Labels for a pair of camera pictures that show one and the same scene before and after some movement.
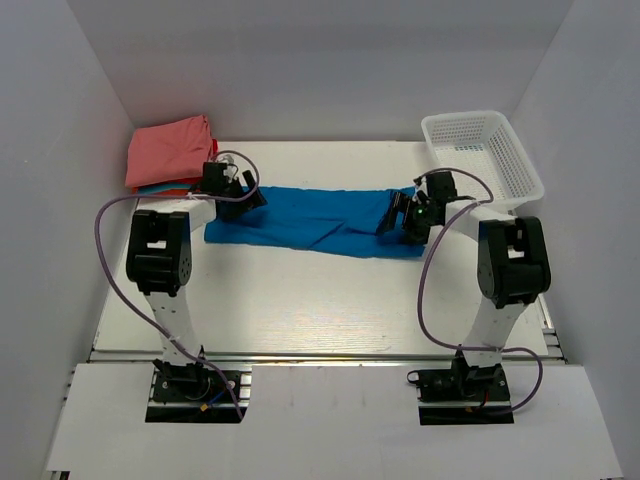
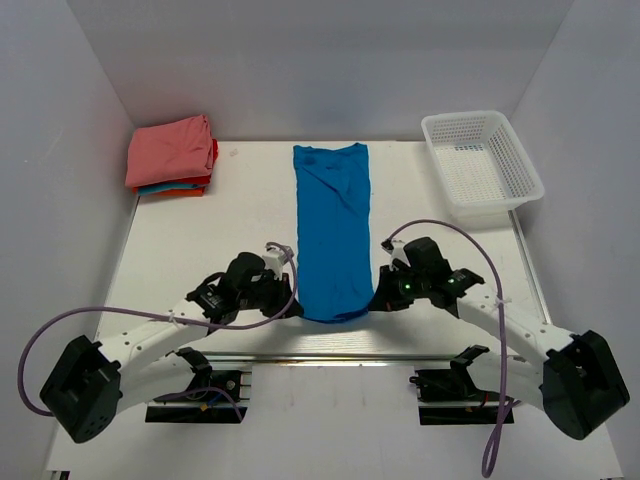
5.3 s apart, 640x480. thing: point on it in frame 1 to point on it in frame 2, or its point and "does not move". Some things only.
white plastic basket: x=484 y=141 does not move
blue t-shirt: x=342 y=221 to x=333 y=231
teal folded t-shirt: x=155 y=188 does not move
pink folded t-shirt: x=168 y=151 does not move
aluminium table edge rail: x=321 y=358 does not move
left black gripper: x=256 y=202 to x=283 y=291
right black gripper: x=400 y=203 to x=386 y=298
